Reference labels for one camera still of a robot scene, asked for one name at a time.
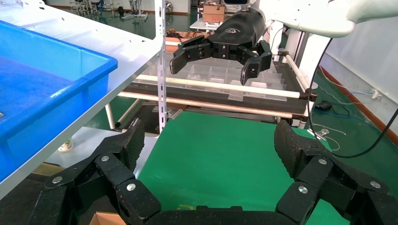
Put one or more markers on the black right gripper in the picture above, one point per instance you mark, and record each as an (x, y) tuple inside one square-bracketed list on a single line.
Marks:
[(239, 29)]

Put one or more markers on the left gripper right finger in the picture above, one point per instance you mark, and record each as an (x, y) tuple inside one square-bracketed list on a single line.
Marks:
[(326, 180)]

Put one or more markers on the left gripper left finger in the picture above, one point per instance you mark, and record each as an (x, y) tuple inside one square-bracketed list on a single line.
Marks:
[(102, 174)]

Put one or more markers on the shallow brown cardboard box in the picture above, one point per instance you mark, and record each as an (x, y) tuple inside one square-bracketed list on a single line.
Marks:
[(102, 220)]

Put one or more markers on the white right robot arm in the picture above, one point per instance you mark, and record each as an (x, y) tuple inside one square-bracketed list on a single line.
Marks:
[(311, 18)]

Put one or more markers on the clear plastic organizer box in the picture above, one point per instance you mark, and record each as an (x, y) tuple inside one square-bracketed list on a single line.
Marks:
[(202, 73)]

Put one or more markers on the brown cardboard carton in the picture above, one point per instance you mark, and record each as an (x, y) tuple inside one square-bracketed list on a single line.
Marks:
[(214, 14)]

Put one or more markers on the large blue plastic tray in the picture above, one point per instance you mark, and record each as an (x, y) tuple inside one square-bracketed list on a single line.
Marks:
[(46, 93)]

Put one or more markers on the white rack pipe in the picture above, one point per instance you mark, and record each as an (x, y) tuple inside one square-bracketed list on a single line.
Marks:
[(217, 85), (217, 106)]

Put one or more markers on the small white cup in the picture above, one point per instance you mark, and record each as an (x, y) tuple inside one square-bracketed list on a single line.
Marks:
[(66, 145)]

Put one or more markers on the black floor power adapter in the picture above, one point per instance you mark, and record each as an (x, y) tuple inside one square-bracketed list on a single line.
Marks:
[(323, 105)]

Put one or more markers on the green table mat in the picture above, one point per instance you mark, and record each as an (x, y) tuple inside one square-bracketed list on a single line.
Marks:
[(217, 161)]

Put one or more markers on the white metal shelf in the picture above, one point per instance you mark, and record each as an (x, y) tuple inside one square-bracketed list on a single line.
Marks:
[(102, 34)]

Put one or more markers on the perforated grey shelf post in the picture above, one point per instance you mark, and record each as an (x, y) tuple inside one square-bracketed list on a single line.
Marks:
[(160, 62)]

